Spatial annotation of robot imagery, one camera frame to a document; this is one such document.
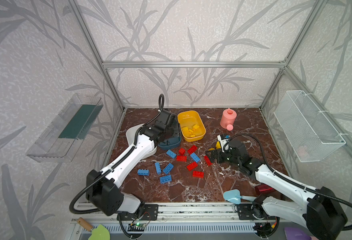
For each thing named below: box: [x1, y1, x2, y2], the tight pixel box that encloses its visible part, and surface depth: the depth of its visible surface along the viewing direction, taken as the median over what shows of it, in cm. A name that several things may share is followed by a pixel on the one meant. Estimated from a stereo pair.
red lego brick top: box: [187, 145, 198, 155], surface depth 98 cm
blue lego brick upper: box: [166, 149, 177, 159], surface depth 96 cm
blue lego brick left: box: [137, 169, 150, 176], surface depth 87 cm
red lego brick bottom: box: [192, 170, 205, 179], surface depth 86 cm
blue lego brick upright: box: [154, 162, 162, 175], surface depth 88 cm
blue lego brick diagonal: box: [162, 162, 174, 175], surface depth 89 cm
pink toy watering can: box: [220, 108, 237, 131], surface depth 104 cm
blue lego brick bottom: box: [159, 174, 172, 184], surface depth 86 cm
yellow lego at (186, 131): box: [182, 126, 190, 135], surface depth 104 cm
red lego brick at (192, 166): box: [187, 161, 199, 172], surface depth 90 cm
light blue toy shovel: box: [223, 189, 257, 205], surface depth 79 cm
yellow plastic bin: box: [177, 110, 207, 142], surface depth 107 cm
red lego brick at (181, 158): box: [176, 155, 188, 162], surface depth 94 cm
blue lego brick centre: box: [190, 152, 201, 163], surface depth 93 cm
